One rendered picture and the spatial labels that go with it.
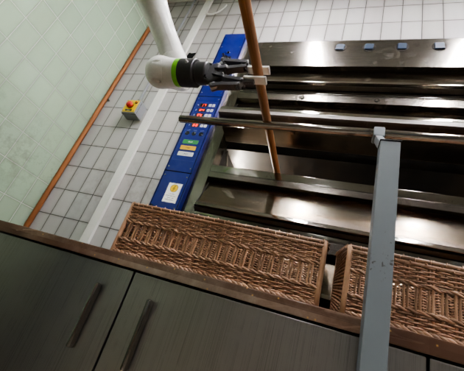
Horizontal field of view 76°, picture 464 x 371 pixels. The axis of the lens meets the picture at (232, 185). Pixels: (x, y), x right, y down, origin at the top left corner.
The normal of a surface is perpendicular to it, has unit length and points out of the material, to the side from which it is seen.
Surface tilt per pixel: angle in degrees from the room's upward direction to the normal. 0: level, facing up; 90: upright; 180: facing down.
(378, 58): 90
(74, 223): 90
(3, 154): 90
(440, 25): 90
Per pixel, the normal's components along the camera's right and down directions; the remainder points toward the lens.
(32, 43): 0.93, 0.15
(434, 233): -0.12, -0.75
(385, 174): -0.23, -0.48
